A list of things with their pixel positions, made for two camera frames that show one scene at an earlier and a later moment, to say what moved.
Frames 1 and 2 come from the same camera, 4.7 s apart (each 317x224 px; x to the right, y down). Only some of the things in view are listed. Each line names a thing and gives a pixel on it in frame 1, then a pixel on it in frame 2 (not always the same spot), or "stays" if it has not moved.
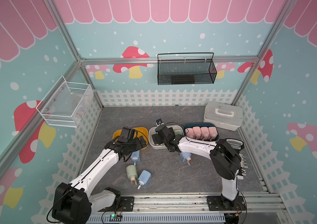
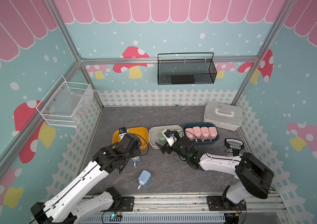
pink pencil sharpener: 205,133 stays
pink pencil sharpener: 197,132 stays
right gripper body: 158,140 -> 175,149
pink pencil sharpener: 213,133 stays
